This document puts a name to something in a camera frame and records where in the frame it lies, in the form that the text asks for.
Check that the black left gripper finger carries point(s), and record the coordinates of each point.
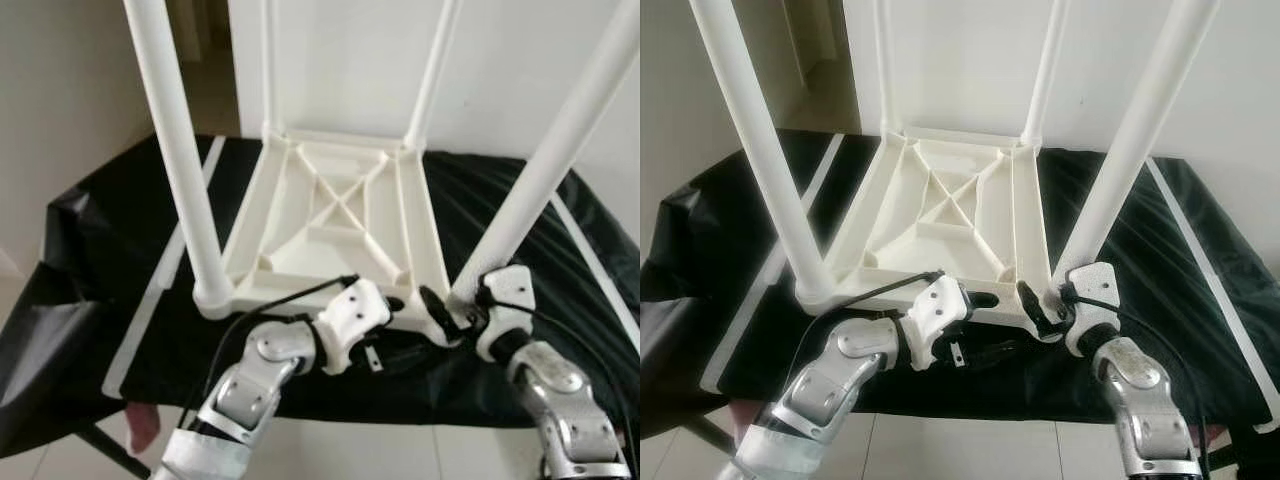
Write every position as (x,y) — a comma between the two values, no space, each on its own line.
(982,300)
(992,351)
(402,358)
(395,302)

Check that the black table cloth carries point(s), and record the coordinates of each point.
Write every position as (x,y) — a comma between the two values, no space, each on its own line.
(80,300)
(1170,360)

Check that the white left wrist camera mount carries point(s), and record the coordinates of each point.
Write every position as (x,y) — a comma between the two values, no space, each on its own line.
(350,315)
(935,310)

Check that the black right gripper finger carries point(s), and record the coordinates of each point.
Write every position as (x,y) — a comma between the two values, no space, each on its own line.
(1031,307)
(437,310)

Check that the pink rounded object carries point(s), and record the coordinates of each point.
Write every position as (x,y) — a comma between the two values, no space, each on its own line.
(745,420)
(145,428)

